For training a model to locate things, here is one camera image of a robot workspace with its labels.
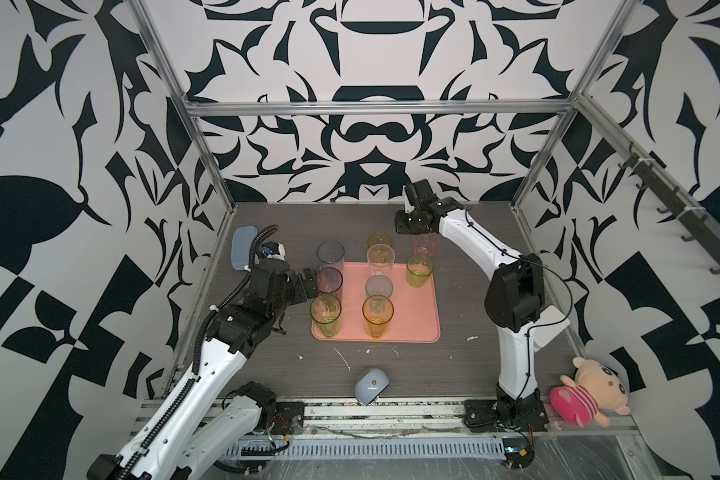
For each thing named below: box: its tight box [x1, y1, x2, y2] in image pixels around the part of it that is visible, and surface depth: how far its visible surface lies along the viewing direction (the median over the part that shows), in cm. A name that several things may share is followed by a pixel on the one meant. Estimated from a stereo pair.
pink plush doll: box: [549, 357, 631, 427], surface depth 74 cm
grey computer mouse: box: [354, 368, 391, 407], surface depth 74 cm
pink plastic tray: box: [312, 262, 441, 343], surface depth 93 cm
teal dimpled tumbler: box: [365, 275, 394, 299], surface depth 88 cm
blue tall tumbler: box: [317, 240, 345, 271], surface depth 91 cm
